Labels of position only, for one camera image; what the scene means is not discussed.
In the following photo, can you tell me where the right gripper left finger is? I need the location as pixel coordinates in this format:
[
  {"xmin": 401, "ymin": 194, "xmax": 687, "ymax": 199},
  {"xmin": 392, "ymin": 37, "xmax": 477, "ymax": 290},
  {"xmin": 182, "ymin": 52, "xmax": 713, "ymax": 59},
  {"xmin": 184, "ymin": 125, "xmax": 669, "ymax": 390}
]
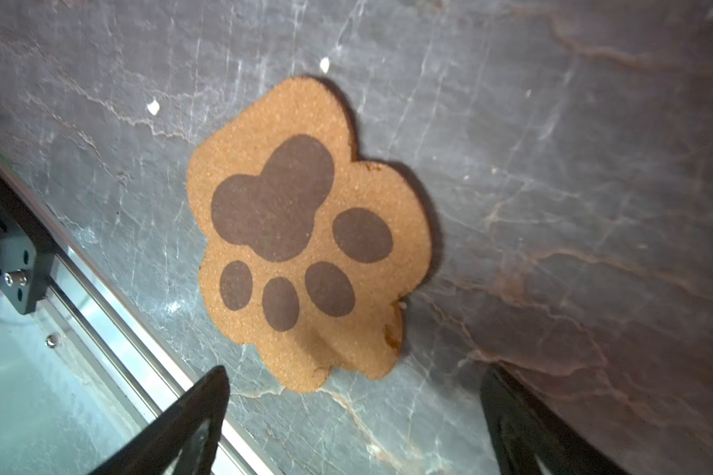
[{"xmin": 93, "ymin": 365, "xmax": 231, "ymax": 474}]

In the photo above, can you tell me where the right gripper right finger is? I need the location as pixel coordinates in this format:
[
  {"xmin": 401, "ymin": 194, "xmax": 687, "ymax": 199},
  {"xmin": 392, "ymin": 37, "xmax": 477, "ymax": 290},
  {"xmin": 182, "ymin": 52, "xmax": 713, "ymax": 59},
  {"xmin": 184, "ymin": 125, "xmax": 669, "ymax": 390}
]
[{"xmin": 480, "ymin": 364, "xmax": 625, "ymax": 474}]

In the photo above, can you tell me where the cork paw print coaster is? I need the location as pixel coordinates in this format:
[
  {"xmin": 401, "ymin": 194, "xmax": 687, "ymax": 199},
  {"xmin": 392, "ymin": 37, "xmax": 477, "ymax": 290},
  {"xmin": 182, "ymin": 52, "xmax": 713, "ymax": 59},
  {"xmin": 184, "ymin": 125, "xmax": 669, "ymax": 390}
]
[{"xmin": 186, "ymin": 77, "xmax": 433, "ymax": 393}]

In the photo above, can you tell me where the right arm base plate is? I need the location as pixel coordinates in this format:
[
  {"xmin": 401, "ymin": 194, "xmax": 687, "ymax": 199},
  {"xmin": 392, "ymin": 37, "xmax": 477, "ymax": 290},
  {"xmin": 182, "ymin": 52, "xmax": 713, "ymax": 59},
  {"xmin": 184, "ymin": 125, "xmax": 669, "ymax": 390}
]
[{"xmin": 0, "ymin": 177, "xmax": 55, "ymax": 315}]

